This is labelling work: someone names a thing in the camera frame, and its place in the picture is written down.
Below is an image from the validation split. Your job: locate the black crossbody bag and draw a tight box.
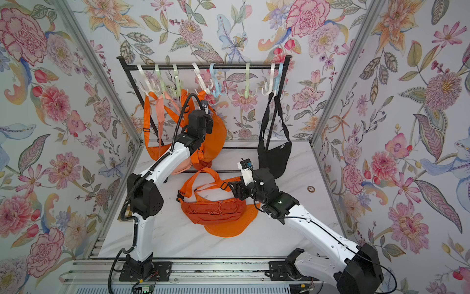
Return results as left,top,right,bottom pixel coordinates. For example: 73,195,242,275
258,93,292,179

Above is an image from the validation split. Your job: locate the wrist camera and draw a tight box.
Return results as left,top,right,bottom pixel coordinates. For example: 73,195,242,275
237,159,253,186
200,100,209,114

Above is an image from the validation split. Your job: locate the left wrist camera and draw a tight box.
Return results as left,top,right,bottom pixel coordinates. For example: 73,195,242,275
200,100,209,114

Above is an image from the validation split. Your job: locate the pink crescent bag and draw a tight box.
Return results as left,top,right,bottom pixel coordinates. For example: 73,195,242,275
149,92,181,157

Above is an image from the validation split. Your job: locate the black metal clothes rack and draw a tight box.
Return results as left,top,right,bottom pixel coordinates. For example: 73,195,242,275
116,54,293,173

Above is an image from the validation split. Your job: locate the orange bag with long straps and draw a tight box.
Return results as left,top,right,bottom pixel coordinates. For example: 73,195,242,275
175,90,227,173

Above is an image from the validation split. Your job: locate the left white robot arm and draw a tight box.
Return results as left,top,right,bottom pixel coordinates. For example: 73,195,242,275
113,109,214,283

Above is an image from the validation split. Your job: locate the white hook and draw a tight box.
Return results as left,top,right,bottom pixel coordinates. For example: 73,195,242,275
137,64,155,92
192,62,211,94
261,63,275,96

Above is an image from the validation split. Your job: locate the dark orange zip bag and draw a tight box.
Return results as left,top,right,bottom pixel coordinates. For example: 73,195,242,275
176,168,246,225

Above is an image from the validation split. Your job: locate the orange bag far left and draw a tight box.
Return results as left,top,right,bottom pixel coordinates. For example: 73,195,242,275
143,92,175,160

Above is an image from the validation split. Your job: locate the bright orange crescent bag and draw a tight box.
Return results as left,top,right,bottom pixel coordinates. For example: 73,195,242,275
204,198,260,238

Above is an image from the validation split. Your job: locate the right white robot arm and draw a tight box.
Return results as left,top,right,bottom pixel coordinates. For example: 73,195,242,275
229,160,389,294

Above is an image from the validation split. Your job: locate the white hook far left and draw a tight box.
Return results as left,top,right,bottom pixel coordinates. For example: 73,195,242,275
137,64,155,92

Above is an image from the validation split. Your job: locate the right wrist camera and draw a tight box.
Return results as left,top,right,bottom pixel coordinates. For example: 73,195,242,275
237,159,253,186

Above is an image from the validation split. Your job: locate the green hook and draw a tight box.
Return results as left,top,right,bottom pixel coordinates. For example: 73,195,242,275
154,64,166,94
171,64,182,98
237,63,252,99

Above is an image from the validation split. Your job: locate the blue hook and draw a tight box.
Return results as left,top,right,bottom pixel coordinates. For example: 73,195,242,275
273,63,283,95
209,63,223,98

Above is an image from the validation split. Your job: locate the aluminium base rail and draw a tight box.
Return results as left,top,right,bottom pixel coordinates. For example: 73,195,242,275
59,257,320,285

